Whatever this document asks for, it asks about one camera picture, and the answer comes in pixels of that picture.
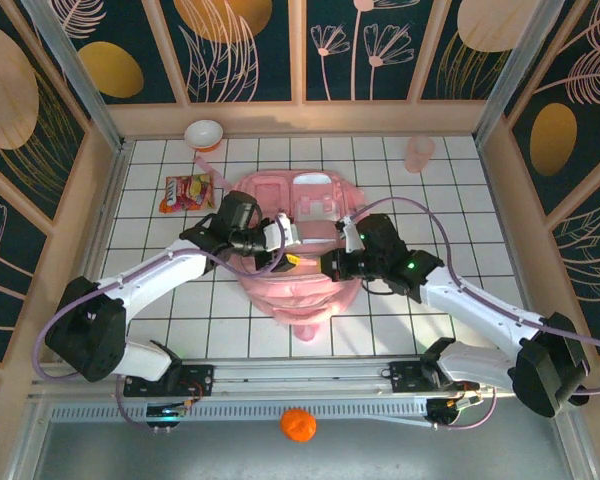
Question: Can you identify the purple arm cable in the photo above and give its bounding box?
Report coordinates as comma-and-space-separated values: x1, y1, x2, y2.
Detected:
33, 219, 289, 431
349, 197, 600, 432

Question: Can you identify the pink student backpack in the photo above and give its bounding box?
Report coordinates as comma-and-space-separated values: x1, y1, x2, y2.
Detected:
193, 155, 369, 344

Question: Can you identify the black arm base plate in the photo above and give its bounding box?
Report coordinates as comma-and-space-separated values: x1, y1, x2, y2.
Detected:
389, 360, 481, 396
123, 364, 216, 399

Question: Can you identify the small circuit board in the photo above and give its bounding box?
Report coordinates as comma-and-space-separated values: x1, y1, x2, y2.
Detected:
426, 394, 484, 429
144, 403, 189, 427

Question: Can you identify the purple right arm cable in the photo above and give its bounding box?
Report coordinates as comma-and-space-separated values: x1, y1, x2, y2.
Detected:
349, 197, 600, 432

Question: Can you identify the slotted grey cable duct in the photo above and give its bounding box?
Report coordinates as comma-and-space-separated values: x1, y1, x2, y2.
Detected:
47, 397, 486, 426

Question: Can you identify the colourful candy bag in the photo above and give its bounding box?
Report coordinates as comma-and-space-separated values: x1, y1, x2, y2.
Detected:
158, 171, 216, 215

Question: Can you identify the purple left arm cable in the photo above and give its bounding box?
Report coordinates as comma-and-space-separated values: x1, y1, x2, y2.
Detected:
33, 219, 289, 431

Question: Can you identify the pink translucent cup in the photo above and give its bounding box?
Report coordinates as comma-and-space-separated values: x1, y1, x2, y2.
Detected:
404, 135, 437, 174

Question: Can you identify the white orange bowl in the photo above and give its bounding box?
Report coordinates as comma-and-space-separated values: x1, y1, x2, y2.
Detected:
183, 118, 225, 153

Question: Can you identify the orange fruit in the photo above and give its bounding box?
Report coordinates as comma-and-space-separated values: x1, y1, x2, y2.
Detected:
279, 407, 318, 445

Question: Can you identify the aluminium frame post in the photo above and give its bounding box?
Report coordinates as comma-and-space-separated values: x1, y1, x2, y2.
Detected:
472, 0, 566, 146
22, 0, 129, 151

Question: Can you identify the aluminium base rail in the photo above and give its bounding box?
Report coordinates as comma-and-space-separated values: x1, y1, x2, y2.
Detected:
28, 357, 571, 401

